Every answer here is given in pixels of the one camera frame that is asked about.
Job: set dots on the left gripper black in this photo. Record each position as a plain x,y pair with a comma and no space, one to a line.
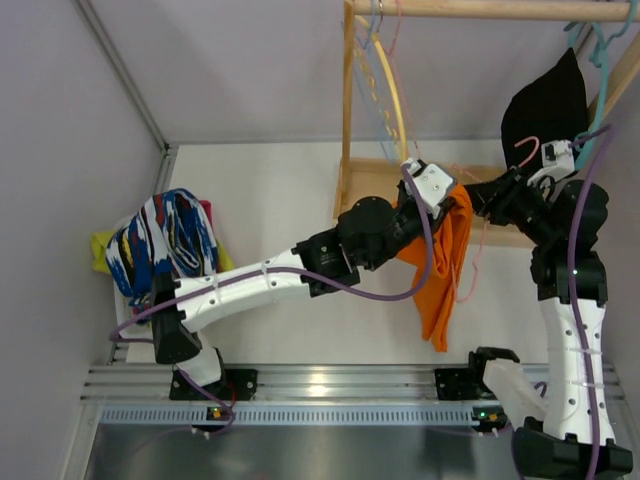
417,212

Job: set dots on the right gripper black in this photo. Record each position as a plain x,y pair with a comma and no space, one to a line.
493,195

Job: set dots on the pink hanger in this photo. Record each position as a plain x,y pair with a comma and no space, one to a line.
399,79
475,261

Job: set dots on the orange trousers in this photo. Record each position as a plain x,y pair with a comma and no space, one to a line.
435,301

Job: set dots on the blue patterned trousers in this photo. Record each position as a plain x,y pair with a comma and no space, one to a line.
169,234

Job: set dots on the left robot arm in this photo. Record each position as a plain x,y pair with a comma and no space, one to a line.
372,232

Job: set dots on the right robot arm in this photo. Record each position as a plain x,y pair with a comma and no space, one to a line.
565,434

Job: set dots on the black trousers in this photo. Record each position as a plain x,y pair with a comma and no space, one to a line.
553,107

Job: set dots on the teal hanger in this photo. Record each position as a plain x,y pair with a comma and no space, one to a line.
612,80

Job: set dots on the light blue hanger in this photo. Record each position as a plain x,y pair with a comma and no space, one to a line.
376,15

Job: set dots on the yellow hanger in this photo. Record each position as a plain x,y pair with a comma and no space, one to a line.
377,89

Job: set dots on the yellow-green trousers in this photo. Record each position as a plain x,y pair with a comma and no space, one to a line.
99,242

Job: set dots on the wooden clothes rack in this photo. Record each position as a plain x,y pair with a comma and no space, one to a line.
359,177

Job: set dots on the magenta cloth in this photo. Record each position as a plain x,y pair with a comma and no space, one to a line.
206,205

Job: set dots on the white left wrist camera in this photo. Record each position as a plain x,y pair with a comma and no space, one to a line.
430,182

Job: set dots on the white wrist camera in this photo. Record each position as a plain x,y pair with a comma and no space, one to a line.
430,182
558,163

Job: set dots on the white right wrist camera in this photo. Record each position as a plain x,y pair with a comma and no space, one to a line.
558,163

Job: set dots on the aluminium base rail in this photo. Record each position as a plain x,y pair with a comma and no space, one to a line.
138,383

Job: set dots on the slotted grey cable duct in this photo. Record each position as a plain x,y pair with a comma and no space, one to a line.
306,415

